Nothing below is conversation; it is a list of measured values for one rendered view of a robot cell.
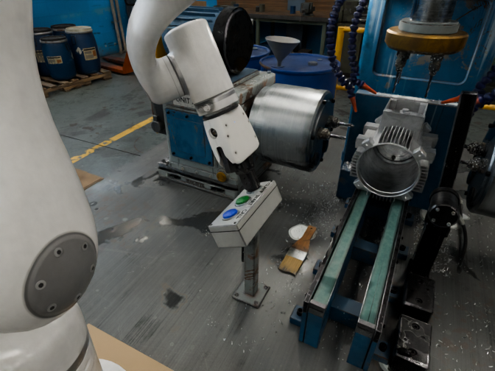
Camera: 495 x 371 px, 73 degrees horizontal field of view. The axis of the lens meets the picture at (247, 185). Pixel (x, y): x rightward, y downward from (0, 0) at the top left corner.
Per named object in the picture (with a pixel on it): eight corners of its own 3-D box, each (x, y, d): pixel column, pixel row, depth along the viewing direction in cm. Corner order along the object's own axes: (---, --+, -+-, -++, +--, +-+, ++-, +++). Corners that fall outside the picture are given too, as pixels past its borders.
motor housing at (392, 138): (360, 162, 112) (372, 107, 101) (423, 176, 104) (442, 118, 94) (345, 191, 97) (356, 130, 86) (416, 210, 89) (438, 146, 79)
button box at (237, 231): (256, 202, 78) (247, 182, 76) (283, 199, 74) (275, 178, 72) (217, 248, 65) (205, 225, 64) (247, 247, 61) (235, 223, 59)
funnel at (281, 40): (272, 68, 259) (274, 33, 245) (302, 72, 250) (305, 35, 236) (258, 76, 239) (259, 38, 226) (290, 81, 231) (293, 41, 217)
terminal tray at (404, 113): (384, 121, 102) (389, 97, 98) (422, 127, 97) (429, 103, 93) (376, 135, 93) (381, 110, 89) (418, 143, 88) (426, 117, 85)
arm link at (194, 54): (191, 107, 60) (238, 86, 61) (157, 32, 56) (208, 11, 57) (187, 105, 68) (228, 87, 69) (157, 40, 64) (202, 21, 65)
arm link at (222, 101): (216, 96, 59) (224, 112, 60) (241, 83, 65) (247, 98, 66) (183, 109, 64) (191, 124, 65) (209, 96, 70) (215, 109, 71)
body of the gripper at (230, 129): (218, 109, 59) (242, 165, 63) (245, 93, 67) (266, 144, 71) (188, 119, 64) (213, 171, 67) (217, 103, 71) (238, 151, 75)
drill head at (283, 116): (246, 135, 131) (246, 68, 117) (339, 154, 117) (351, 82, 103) (211, 162, 112) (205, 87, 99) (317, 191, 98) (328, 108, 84)
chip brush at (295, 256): (304, 225, 103) (305, 223, 102) (320, 230, 101) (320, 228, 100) (277, 269, 88) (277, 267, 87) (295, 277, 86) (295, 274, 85)
